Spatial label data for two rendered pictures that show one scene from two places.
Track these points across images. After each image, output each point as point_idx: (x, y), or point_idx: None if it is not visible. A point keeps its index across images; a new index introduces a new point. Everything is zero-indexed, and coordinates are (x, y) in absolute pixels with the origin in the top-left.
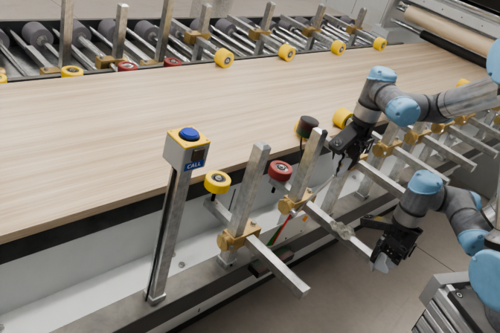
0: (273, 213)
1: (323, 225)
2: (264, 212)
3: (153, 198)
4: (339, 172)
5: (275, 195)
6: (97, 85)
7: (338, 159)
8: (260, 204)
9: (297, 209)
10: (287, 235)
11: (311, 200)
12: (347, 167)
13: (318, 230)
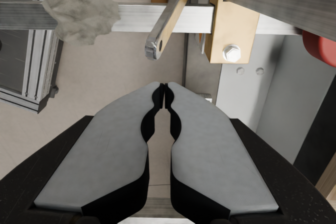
0: (261, 53)
1: (134, 2)
2: (273, 42)
3: None
4: (145, 89)
5: (282, 76)
6: None
7: (189, 138)
8: (290, 40)
9: None
10: None
11: (209, 40)
12: (97, 125)
13: (184, 71)
